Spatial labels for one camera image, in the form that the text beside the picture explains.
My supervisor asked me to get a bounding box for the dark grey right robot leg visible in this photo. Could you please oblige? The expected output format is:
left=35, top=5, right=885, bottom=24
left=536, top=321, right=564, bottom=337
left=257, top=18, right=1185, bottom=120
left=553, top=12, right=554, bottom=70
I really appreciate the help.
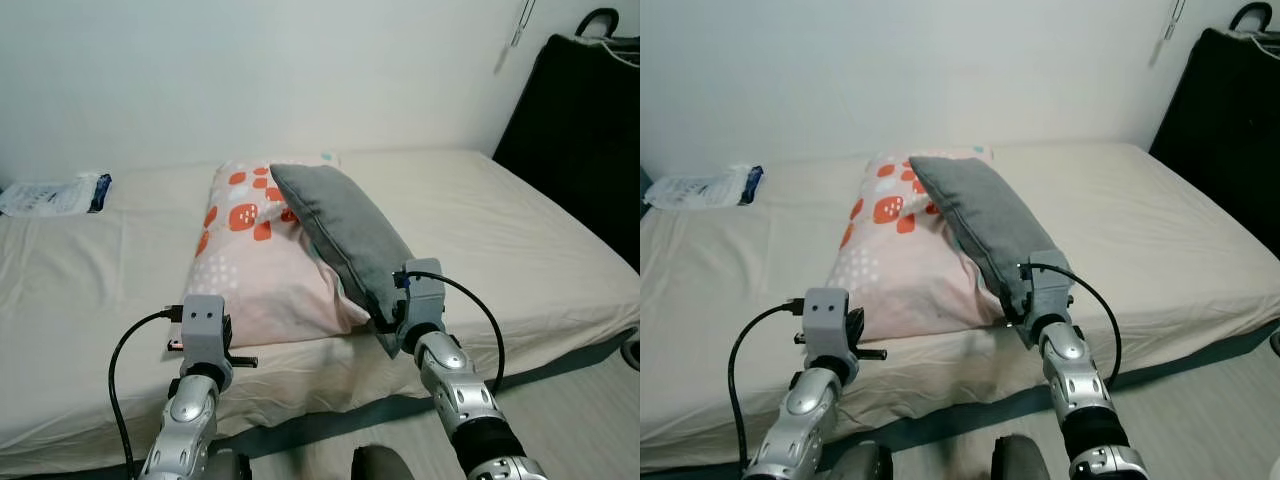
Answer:
left=350, top=445, right=417, bottom=480
left=990, top=435, right=1062, bottom=480

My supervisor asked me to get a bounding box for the large black case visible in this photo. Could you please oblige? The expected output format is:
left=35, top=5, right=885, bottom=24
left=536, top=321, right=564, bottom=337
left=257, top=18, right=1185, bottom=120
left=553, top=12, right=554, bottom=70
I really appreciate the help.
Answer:
left=1148, top=3, right=1280, bottom=237
left=492, top=8, right=641, bottom=273

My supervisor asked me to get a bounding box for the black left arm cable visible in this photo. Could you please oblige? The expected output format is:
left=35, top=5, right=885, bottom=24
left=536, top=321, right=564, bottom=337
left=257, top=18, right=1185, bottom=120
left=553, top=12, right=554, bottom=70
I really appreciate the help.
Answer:
left=108, top=305, right=186, bottom=477
left=727, top=298, right=811, bottom=472

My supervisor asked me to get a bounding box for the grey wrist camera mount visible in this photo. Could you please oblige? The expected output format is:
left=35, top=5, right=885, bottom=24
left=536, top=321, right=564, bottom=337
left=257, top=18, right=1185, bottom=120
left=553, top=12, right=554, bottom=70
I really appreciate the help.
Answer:
left=180, top=295, right=230, bottom=373
left=1028, top=250, right=1075, bottom=327
left=805, top=288, right=852, bottom=363
left=400, top=258, right=448, bottom=337

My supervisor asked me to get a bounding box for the white blue plastic package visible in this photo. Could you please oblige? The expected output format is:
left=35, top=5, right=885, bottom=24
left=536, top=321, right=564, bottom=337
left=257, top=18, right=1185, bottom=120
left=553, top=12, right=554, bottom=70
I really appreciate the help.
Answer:
left=0, top=172, right=113, bottom=217
left=645, top=165, right=766, bottom=211

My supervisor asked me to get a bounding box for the pink patterned pillow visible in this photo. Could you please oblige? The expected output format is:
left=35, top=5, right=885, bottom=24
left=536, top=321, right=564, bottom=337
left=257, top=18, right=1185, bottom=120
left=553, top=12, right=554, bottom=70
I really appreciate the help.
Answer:
left=825, top=146, right=1007, bottom=341
left=185, top=153, right=372, bottom=349

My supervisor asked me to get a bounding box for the dark grey robot leg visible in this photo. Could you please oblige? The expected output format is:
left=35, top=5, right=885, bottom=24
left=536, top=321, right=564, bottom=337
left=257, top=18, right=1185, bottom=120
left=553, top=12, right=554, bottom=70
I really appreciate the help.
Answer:
left=990, top=435, right=1062, bottom=480
left=205, top=450, right=254, bottom=480
left=835, top=442, right=897, bottom=480
left=350, top=445, right=417, bottom=480

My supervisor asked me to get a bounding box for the cream bed mattress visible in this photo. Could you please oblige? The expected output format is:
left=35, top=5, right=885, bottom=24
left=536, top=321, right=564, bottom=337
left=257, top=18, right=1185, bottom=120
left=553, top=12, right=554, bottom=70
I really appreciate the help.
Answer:
left=640, top=140, right=1280, bottom=473
left=0, top=148, right=641, bottom=479

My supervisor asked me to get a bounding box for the dark teal bed base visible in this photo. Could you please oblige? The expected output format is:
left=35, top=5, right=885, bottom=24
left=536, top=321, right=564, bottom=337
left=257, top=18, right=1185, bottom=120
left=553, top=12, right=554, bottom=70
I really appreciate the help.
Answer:
left=0, top=328, right=641, bottom=480
left=640, top=320, right=1280, bottom=480

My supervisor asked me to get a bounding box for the dark grey left robot leg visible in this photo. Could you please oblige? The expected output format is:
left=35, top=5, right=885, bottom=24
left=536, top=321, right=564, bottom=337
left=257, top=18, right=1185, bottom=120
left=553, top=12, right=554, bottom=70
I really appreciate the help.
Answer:
left=205, top=450, right=254, bottom=480
left=835, top=442, right=897, bottom=480

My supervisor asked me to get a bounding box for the grey fabric pillow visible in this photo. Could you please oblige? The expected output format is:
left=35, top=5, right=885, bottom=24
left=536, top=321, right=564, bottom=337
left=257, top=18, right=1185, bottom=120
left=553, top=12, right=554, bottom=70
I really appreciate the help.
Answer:
left=270, top=163, right=421, bottom=359
left=908, top=155, right=1051, bottom=347

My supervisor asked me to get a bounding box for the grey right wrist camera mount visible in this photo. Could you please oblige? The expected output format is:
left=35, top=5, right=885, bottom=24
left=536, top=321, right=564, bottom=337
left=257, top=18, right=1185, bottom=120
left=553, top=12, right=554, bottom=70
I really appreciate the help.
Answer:
left=400, top=258, right=448, bottom=337
left=1028, top=250, right=1075, bottom=327

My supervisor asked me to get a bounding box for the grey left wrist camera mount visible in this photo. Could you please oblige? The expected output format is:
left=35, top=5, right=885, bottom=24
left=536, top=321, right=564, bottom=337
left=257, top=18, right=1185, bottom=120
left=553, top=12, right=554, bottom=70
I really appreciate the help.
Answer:
left=805, top=288, right=852, bottom=363
left=180, top=295, right=230, bottom=373

